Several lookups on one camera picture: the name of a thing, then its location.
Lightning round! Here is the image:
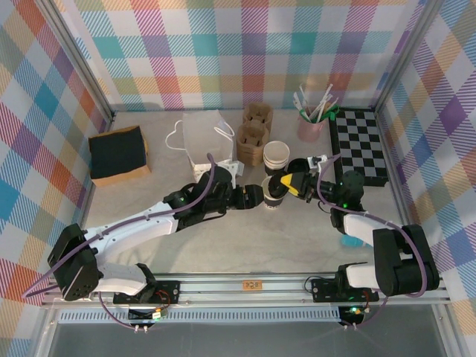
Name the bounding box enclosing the single black cup lid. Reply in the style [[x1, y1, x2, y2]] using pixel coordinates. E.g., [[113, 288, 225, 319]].
[[268, 176, 290, 199]]

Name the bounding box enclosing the brown cardboard box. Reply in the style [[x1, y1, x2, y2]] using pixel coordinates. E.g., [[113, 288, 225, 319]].
[[89, 126, 152, 188]]

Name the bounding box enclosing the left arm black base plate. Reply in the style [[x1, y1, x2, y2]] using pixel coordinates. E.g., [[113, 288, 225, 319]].
[[112, 280, 182, 306]]

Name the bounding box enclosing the long white wrapped straw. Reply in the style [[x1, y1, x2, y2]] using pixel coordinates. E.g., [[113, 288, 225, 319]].
[[315, 83, 335, 120]]

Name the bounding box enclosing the small black controller board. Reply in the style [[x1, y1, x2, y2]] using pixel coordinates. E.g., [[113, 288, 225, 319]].
[[127, 307, 169, 324], [338, 304, 367, 321]]

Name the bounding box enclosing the pink holder cup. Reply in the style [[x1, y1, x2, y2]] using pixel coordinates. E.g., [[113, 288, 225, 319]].
[[297, 107, 324, 142]]

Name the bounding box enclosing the black paper coffee cup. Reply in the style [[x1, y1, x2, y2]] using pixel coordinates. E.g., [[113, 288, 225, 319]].
[[261, 176, 288, 212]]

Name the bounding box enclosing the brown pulp cup carrier stack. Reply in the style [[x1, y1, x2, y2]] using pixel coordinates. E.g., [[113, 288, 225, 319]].
[[236, 103, 274, 167]]

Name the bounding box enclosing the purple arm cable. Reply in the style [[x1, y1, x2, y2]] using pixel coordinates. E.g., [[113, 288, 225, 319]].
[[315, 154, 428, 330], [24, 152, 224, 330]]

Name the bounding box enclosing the aluminium frame post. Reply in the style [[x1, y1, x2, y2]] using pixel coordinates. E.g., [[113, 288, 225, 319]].
[[373, 0, 442, 112], [36, 0, 116, 126]]

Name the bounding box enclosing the green stirrer with loop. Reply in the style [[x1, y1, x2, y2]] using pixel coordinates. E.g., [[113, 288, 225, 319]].
[[320, 106, 341, 123]]

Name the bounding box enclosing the black grey checkerboard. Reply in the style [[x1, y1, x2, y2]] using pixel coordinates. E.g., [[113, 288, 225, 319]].
[[328, 106, 389, 188]]

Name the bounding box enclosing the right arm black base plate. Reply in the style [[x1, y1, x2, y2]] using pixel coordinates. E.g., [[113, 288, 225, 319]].
[[310, 277, 381, 303]]

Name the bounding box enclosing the thin white wrapped straw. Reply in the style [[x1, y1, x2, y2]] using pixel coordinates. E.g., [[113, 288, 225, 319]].
[[299, 84, 312, 119]]

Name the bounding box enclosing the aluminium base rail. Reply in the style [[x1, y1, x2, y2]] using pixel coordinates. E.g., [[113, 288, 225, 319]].
[[41, 273, 454, 309]]

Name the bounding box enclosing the grey slotted cable duct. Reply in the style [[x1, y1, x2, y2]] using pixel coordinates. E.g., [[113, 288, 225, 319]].
[[55, 306, 343, 325]]

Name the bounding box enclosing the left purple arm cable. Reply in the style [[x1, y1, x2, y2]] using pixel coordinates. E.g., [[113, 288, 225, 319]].
[[24, 152, 224, 330]]

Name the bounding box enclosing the navy blue cloth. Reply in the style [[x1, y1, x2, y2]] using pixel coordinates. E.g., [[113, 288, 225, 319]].
[[88, 126, 147, 179]]

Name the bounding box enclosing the stack of paper cups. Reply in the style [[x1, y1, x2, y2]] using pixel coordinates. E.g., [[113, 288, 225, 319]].
[[263, 140, 291, 176]]

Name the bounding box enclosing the short white wrapped straw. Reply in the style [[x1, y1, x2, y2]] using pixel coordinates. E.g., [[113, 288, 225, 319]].
[[322, 97, 340, 119]]

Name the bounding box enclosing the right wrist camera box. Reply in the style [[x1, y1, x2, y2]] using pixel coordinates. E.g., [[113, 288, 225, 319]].
[[306, 155, 330, 173]]

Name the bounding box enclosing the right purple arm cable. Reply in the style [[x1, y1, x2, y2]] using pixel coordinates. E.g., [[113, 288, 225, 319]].
[[315, 154, 428, 330]]

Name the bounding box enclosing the white paper gift bag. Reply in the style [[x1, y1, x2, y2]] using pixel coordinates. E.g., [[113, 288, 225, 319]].
[[165, 110, 236, 184]]

